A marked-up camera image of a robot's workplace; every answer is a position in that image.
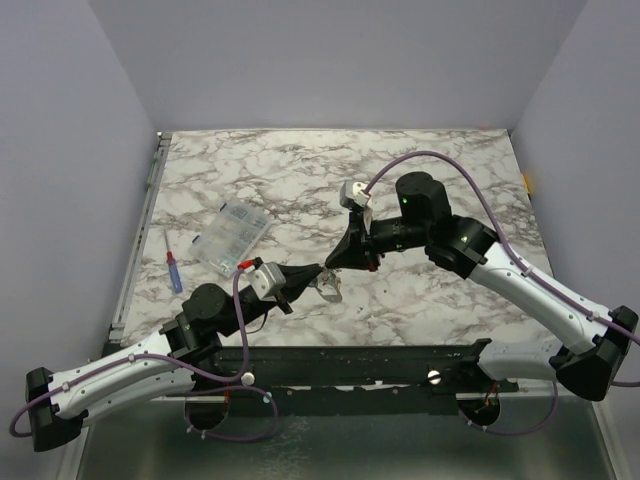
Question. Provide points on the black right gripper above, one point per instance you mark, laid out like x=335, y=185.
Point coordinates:
x=363, y=245

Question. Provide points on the blue red screwdriver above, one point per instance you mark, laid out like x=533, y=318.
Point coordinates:
x=174, y=275

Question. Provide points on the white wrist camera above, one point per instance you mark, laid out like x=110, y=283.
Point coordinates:
x=267, y=280
x=353, y=195

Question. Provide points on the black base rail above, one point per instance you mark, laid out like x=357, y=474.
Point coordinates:
x=350, y=381

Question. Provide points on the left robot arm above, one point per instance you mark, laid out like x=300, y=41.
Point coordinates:
x=207, y=340

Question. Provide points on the clear plastic screw box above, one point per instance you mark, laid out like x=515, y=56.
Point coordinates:
x=229, y=238

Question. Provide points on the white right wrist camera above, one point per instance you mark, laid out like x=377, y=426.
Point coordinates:
x=353, y=195

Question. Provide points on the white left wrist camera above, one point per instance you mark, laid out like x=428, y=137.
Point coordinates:
x=267, y=280

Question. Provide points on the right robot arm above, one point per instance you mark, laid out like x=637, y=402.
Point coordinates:
x=590, y=340

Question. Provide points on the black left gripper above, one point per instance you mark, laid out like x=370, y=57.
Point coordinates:
x=297, y=279

